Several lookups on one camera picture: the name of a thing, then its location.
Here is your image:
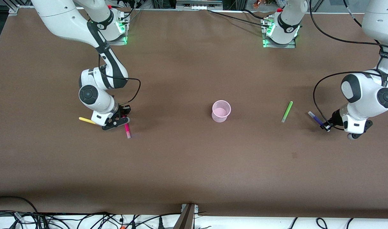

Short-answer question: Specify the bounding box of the purple marker pen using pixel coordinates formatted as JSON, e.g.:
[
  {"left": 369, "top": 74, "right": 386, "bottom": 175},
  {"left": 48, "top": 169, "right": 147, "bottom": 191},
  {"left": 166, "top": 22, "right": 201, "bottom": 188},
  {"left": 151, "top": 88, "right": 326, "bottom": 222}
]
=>
[{"left": 308, "top": 111, "right": 325, "bottom": 127}]

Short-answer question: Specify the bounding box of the brown camera mount post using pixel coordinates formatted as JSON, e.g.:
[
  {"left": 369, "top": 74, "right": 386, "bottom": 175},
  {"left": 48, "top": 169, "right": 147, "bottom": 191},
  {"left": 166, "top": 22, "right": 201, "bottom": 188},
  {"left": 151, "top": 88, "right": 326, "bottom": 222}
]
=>
[{"left": 173, "top": 204, "right": 199, "bottom": 229}]

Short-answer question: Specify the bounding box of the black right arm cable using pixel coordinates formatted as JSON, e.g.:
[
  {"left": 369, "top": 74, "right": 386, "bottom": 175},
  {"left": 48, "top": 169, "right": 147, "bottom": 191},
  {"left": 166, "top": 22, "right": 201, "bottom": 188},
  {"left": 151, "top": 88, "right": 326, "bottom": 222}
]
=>
[{"left": 98, "top": 54, "right": 141, "bottom": 106}]

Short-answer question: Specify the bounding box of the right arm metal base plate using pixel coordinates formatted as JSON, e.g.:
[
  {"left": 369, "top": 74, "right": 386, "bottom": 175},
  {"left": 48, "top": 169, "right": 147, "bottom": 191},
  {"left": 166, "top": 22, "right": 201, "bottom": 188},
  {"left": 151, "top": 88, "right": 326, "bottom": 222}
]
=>
[{"left": 109, "top": 30, "right": 128, "bottom": 46}]

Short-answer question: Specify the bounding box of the long black table cable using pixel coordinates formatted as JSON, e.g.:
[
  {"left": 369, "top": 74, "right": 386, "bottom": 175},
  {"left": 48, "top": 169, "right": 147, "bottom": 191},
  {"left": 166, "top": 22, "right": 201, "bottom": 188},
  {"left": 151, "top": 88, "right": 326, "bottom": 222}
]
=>
[{"left": 208, "top": 9, "right": 271, "bottom": 29}]

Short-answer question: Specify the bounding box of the grey metal rail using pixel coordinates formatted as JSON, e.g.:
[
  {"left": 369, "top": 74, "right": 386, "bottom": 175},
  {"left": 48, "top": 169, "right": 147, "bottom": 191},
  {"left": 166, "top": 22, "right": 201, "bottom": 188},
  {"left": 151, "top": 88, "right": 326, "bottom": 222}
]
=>
[{"left": 176, "top": 0, "right": 223, "bottom": 10}]

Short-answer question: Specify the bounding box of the short black table cable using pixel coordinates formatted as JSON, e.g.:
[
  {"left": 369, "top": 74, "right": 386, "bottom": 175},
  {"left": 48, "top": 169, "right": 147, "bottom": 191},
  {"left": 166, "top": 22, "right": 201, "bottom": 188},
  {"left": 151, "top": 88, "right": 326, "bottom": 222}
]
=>
[{"left": 244, "top": 9, "right": 268, "bottom": 20}]

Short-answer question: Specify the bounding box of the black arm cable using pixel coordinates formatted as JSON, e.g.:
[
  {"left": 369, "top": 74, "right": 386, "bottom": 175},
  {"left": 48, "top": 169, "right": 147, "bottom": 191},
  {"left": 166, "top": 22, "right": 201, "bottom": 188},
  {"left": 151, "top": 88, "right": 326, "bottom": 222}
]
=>
[
  {"left": 98, "top": 54, "right": 141, "bottom": 106},
  {"left": 309, "top": 0, "right": 388, "bottom": 131}
]

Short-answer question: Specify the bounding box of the black looped floor cable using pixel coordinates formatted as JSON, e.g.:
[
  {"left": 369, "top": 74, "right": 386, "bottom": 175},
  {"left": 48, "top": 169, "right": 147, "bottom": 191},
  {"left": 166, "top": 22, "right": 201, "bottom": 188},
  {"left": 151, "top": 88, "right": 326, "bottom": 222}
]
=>
[{"left": 0, "top": 196, "right": 40, "bottom": 223}]

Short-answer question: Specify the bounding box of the pink plastic cup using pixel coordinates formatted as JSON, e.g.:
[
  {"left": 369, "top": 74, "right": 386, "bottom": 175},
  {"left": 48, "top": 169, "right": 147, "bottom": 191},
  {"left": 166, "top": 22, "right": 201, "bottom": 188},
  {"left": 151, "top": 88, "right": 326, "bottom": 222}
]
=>
[{"left": 212, "top": 100, "right": 231, "bottom": 123}]

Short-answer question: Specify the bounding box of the green marker pen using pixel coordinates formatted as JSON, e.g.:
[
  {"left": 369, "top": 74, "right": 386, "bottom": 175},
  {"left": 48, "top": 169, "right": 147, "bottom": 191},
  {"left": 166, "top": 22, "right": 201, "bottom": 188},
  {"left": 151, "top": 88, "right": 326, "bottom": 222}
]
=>
[{"left": 281, "top": 101, "right": 293, "bottom": 123}]

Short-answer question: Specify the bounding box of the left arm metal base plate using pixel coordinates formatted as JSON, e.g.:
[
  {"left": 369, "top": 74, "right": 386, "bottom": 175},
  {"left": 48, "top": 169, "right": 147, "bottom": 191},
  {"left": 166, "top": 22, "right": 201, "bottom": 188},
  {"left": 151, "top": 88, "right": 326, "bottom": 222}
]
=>
[{"left": 263, "top": 38, "right": 297, "bottom": 49}]

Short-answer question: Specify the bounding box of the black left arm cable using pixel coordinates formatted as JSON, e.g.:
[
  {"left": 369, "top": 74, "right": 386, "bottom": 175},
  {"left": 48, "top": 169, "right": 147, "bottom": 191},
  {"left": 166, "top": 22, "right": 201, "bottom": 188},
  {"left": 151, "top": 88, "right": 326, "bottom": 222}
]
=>
[{"left": 309, "top": 0, "right": 388, "bottom": 131}]

